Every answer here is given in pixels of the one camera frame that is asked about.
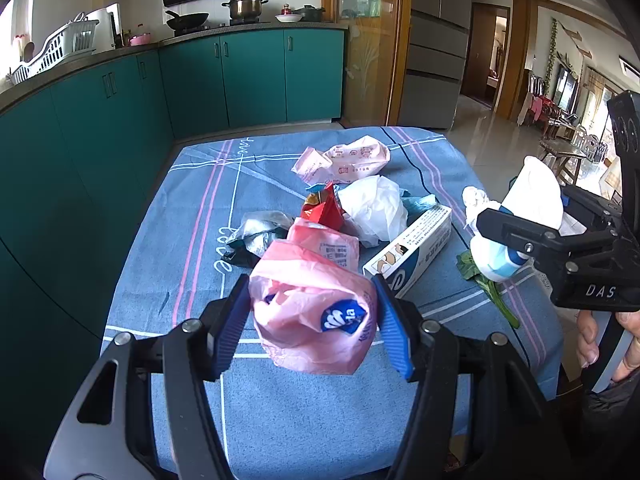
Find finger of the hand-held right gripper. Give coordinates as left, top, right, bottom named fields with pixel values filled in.
left=476, top=208, right=623, bottom=262
left=530, top=254, right=626, bottom=309

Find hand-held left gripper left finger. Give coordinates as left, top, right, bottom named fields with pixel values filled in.
left=42, top=274, right=251, bottom=480

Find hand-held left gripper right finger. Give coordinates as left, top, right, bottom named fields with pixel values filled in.
left=370, top=274, right=591, bottom=480

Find white and blue packet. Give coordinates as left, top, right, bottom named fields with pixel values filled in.
left=470, top=156, right=566, bottom=282

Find pink plastic bag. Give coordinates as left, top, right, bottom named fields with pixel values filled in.
left=248, top=217, right=377, bottom=376

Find white and blue carton box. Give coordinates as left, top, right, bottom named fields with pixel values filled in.
left=362, top=205, right=453, bottom=301

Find white plastic bag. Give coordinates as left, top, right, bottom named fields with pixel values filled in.
left=340, top=175, right=410, bottom=248

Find person's right forearm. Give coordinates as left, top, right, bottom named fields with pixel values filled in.
left=580, top=375, right=640, bottom=466

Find person's right hand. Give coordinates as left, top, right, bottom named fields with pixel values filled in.
left=575, top=309, right=640, bottom=384

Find white crumpled tissue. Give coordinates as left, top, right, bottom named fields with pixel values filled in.
left=462, top=186, right=501, bottom=233

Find wooden bench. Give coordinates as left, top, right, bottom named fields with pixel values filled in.
left=539, top=137, right=588, bottom=186

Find green vegetable leaf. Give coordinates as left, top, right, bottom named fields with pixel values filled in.
left=456, top=251, right=521, bottom=330

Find blue striped tablecloth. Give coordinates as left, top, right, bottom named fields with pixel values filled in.
left=100, top=125, right=566, bottom=471

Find silver foil bag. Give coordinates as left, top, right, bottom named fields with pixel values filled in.
left=222, top=210, right=296, bottom=268

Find blue crumpled cloth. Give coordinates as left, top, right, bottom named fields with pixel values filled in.
left=400, top=187, right=440, bottom=218

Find red snack wrapper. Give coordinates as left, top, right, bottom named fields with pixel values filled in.
left=301, top=182, right=348, bottom=231

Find green hanging vine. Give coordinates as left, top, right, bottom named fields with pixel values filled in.
left=545, top=17, right=558, bottom=96

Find large pink printed wrapper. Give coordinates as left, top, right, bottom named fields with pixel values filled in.
left=322, top=135, right=392, bottom=184

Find small pink packet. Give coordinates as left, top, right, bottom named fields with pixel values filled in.
left=291, top=146, right=335, bottom=186

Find brown wooden door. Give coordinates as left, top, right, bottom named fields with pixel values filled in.
left=460, top=2, right=511, bottom=108

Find grey refrigerator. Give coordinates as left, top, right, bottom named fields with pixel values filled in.
left=397, top=0, right=473, bottom=131

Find wooden glass door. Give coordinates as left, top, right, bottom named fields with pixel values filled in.
left=322, top=0, right=413, bottom=128

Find teal kitchen cabinets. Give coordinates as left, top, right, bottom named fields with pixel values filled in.
left=0, top=27, right=348, bottom=361

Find black wok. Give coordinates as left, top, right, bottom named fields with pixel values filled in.
left=165, top=10, right=210, bottom=31

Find steel cooking pot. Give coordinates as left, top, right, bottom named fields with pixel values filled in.
left=222, top=0, right=269, bottom=22

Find white kitchen appliance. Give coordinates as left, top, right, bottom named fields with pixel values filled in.
left=80, top=2, right=122, bottom=53

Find white dish rack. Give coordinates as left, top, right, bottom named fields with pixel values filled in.
left=9, top=12, right=100, bottom=85

